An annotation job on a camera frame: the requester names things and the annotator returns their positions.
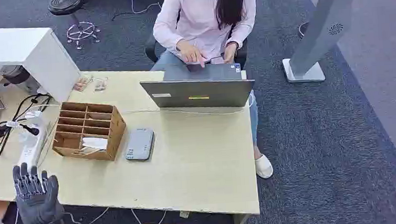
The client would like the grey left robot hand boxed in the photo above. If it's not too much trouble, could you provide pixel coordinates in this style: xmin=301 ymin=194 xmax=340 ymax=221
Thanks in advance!
xmin=11 ymin=160 xmax=66 ymax=224

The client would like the white power strip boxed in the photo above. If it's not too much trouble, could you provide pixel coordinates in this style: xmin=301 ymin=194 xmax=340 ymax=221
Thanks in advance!
xmin=13 ymin=114 xmax=51 ymax=170

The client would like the white card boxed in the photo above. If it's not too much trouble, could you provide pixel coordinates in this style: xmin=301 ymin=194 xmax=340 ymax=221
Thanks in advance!
xmin=79 ymin=135 xmax=110 ymax=152

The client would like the wooden card box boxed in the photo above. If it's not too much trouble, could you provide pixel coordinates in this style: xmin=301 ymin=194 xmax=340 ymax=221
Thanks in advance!
xmin=48 ymin=98 xmax=129 ymax=166

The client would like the grey card reader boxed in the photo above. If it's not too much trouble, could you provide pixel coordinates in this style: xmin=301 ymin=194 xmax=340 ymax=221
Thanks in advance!
xmin=122 ymin=127 xmax=157 ymax=163

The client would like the small clear plastic bag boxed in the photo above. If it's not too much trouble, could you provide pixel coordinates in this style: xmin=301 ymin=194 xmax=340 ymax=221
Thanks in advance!
xmin=71 ymin=74 xmax=95 ymax=93
xmin=93 ymin=76 xmax=110 ymax=93

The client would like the white cabinet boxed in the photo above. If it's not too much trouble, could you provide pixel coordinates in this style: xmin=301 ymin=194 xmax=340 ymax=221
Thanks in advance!
xmin=0 ymin=21 xmax=84 ymax=107

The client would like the grey laptop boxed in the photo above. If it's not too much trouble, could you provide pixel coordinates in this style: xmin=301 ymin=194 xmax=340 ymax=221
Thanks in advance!
xmin=138 ymin=59 xmax=257 ymax=115

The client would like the black stool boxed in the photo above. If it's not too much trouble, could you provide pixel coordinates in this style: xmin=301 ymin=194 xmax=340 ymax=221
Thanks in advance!
xmin=47 ymin=0 xmax=102 ymax=53

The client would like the pink phone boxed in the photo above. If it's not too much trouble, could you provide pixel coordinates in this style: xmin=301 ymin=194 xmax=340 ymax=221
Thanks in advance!
xmin=185 ymin=56 xmax=227 ymax=73

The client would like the person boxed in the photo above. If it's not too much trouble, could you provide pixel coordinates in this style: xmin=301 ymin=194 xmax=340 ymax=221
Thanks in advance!
xmin=145 ymin=0 xmax=275 ymax=187

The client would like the grey floor stand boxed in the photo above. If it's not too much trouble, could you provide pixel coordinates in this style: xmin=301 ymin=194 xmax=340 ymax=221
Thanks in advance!
xmin=277 ymin=0 xmax=364 ymax=85

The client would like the black cable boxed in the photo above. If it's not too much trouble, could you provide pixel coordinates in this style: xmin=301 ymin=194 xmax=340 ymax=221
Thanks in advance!
xmin=0 ymin=93 xmax=59 ymax=179

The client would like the white floor cable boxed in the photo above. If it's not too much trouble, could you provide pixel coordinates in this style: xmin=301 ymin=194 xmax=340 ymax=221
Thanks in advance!
xmin=126 ymin=0 xmax=163 ymax=16

